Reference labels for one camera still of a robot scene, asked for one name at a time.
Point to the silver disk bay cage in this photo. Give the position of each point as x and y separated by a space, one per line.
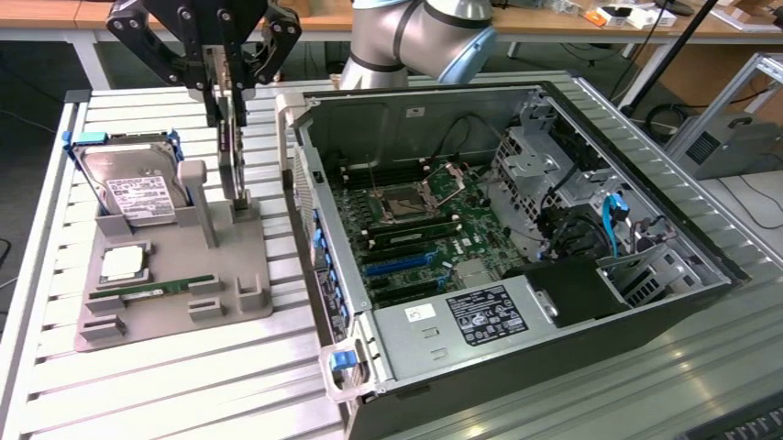
526 160

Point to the blue case latch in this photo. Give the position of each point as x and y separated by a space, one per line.
342 359

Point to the silver chipset heatsink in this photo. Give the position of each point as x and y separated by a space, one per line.
474 271

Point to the silver socket cover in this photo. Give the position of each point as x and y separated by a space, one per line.
443 183

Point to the black stand pole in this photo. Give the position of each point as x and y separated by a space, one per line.
677 46

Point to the graphics card with black cooler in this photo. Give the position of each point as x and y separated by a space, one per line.
232 160

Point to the blue expansion slot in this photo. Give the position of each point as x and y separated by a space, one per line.
398 265

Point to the small orange box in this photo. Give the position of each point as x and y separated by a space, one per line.
593 17

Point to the grey power supply unit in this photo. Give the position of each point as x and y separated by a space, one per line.
428 339

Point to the green RAM stick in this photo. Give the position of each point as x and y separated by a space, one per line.
152 289

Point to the white flat box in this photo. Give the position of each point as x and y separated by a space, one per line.
651 19

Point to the thin socket locking lever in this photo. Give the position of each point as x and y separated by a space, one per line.
372 176

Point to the grey computer tower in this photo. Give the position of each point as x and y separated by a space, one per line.
734 146

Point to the silver CPU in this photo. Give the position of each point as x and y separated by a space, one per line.
122 263

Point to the silver slotted drive bracket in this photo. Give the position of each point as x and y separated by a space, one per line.
649 275

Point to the green motherboard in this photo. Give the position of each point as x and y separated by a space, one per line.
471 229

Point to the black open PC case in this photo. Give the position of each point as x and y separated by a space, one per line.
611 348

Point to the CPU socket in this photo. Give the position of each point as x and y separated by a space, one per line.
400 206

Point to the hard disk in blue carrier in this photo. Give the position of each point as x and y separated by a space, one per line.
98 160

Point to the black RAM stick with label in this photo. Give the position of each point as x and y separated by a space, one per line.
410 236

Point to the aluminium profile frame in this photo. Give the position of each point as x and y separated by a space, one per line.
766 59

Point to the grey parts rack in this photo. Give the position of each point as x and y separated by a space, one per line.
183 256

